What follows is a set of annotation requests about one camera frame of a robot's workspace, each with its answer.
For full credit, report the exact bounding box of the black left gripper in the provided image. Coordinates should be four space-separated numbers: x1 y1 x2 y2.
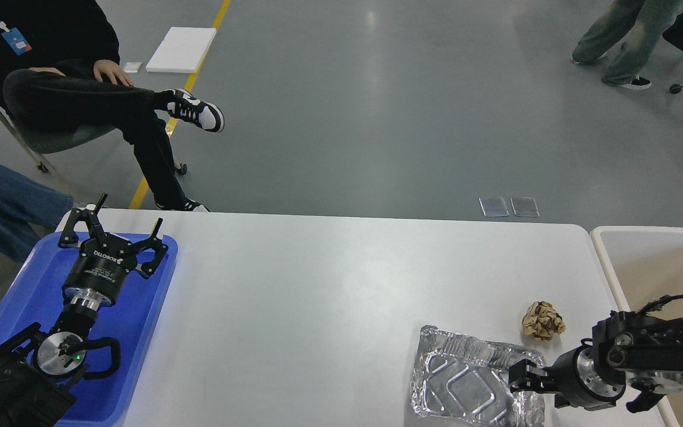
59 193 170 308

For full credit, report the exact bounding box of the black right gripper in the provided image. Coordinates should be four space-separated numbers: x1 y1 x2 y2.
509 346 624 411

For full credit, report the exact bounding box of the aluminium foil tray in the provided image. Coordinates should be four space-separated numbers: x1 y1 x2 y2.
410 325 547 426

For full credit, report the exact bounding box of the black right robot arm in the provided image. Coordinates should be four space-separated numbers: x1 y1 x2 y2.
509 295 683 413

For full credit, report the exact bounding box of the crumpled brown paper ball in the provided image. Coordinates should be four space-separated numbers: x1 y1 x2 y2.
521 301 567 342

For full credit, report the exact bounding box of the blue plastic tray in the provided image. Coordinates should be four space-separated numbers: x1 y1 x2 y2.
0 231 178 427

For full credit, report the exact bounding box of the person in blue jeans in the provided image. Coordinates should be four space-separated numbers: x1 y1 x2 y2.
0 165 75 263

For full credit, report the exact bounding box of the grey office chair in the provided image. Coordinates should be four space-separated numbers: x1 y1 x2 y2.
0 97 188 177

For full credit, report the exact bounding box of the beige plastic bin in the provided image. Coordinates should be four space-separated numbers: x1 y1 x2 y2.
591 226 683 426

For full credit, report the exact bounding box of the right floor plate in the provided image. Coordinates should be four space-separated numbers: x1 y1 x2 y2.
510 197 540 217

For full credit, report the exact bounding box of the floor plate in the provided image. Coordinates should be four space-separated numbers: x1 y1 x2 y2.
510 197 540 217
478 197 509 217

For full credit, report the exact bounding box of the left floor plate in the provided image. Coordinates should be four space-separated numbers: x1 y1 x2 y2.
478 197 509 217

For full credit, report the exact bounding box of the seated person in black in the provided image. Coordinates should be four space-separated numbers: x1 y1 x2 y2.
0 1 224 212

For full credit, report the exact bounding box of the white foam board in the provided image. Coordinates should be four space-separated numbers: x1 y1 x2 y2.
145 27 217 74

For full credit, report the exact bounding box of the blue id badge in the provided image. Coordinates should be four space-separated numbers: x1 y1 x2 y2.
1 22 32 56

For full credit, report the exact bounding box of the standing person in jeans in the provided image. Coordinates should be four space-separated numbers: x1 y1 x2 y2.
571 1 683 90

